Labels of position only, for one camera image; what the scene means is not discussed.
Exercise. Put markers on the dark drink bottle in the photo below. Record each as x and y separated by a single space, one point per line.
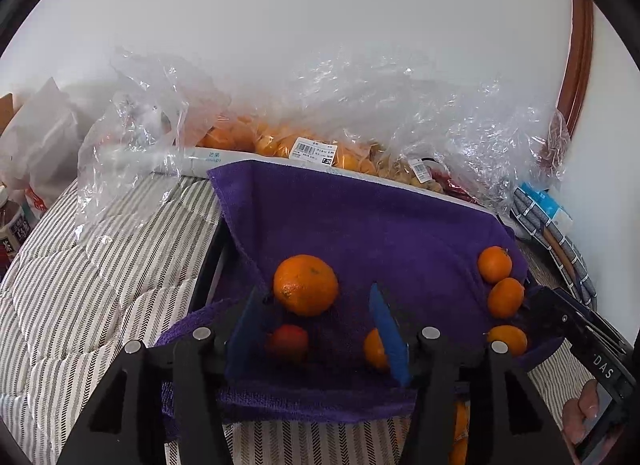
10 230

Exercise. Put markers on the purple towel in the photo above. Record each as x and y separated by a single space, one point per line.
375 245

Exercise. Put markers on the large orange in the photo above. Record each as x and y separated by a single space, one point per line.
305 285

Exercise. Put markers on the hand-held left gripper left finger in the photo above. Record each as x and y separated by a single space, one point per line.
247 335

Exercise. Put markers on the brown wooden door frame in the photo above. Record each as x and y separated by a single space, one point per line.
580 45

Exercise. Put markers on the clear bag of oranges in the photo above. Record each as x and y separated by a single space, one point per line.
260 137

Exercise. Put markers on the empty clear plastic bag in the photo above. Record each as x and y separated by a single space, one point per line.
130 110

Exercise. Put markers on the small red fruit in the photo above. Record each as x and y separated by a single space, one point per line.
287 342

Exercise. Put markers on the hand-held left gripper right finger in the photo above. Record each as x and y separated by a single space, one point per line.
390 340

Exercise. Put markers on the clear bag of red fruits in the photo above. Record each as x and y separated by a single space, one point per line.
455 186

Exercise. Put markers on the blue tissue pack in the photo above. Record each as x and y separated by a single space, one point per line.
552 210

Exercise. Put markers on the striped grey quilt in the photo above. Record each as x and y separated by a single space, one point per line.
100 295

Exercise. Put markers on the crumpled clear plastic bag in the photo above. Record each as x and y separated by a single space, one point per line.
400 95

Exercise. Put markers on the oval orange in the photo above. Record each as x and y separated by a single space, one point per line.
507 339

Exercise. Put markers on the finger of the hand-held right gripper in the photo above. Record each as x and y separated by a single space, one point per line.
532 310

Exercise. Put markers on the blue checked cloth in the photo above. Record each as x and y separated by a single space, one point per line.
555 245

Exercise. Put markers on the person's right hand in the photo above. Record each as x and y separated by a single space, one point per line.
580 410

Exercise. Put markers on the white plastic bag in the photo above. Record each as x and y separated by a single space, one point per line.
45 140

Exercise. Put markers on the clear bag of tan fruits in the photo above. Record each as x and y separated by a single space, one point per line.
410 172

